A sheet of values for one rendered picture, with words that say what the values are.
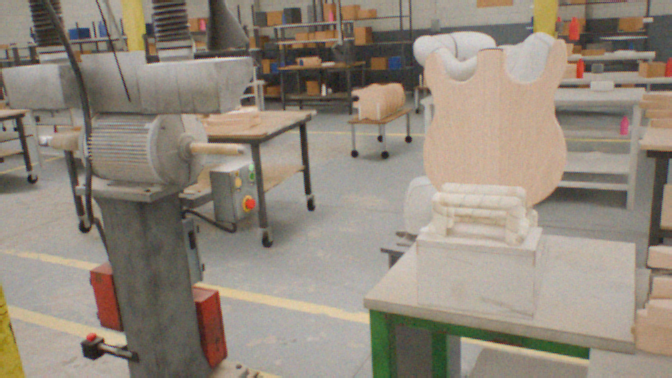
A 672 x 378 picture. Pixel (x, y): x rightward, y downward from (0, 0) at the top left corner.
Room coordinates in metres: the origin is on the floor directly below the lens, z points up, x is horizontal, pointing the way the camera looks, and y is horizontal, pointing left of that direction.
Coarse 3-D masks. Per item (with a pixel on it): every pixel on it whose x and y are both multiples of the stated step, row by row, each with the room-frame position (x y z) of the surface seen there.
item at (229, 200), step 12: (216, 168) 2.06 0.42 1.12; (228, 168) 2.04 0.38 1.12; (240, 168) 2.05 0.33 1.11; (216, 180) 2.02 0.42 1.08; (228, 180) 1.99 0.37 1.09; (216, 192) 2.02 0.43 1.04; (228, 192) 2.00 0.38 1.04; (240, 192) 2.03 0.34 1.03; (252, 192) 2.09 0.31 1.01; (216, 204) 2.03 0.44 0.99; (228, 204) 2.00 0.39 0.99; (240, 204) 2.02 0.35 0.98; (204, 216) 2.06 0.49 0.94; (216, 216) 2.03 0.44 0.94; (228, 216) 2.00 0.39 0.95; (240, 216) 2.01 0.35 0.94; (228, 228) 2.05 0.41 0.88
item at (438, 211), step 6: (432, 204) 1.25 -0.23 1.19; (438, 204) 1.24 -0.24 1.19; (432, 210) 1.25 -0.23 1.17; (438, 210) 1.24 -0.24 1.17; (444, 210) 1.24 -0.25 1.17; (432, 216) 1.25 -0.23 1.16; (438, 216) 1.24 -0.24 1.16; (444, 216) 1.24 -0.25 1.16; (432, 222) 1.25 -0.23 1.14; (438, 222) 1.24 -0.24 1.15; (444, 222) 1.24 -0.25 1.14; (438, 228) 1.24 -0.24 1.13; (444, 228) 1.24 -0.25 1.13; (438, 234) 1.24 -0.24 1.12; (444, 234) 1.24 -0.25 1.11
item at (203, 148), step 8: (200, 144) 1.79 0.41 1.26; (208, 144) 1.78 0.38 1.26; (216, 144) 1.76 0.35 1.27; (224, 144) 1.75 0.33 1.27; (232, 144) 1.74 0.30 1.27; (200, 152) 1.78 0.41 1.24; (208, 152) 1.77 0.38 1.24; (216, 152) 1.75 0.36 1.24; (224, 152) 1.74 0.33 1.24; (232, 152) 1.72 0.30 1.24
